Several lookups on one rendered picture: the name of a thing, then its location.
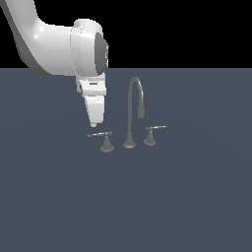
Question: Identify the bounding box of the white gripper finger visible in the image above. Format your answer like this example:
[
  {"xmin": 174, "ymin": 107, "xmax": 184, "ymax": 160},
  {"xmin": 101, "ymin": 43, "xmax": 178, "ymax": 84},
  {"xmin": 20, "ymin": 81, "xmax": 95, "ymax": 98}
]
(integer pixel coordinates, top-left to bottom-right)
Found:
[{"xmin": 83, "ymin": 94, "xmax": 107, "ymax": 129}]

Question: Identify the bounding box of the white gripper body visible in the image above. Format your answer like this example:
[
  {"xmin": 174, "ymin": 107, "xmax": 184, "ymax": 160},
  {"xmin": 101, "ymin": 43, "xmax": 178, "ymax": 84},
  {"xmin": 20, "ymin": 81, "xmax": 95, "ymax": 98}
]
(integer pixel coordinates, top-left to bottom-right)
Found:
[{"xmin": 76, "ymin": 75, "xmax": 108, "ymax": 97}]

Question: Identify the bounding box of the grey gooseneck faucet spout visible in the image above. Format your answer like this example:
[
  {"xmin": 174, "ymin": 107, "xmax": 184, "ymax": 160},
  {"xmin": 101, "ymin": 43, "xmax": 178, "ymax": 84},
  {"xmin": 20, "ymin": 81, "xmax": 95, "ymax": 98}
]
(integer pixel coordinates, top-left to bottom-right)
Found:
[{"xmin": 122, "ymin": 76, "xmax": 146, "ymax": 150}]

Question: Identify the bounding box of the grey faucet lever handle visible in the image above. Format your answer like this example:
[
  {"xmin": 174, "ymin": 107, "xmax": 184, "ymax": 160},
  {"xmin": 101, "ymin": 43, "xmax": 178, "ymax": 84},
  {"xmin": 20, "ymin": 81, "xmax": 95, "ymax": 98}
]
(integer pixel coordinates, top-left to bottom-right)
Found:
[
  {"xmin": 143, "ymin": 124, "xmax": 167, "ymax": 147},
  {"xmin": 87, "ymin": 130, "xmax": 116, "ymax": 154}
]

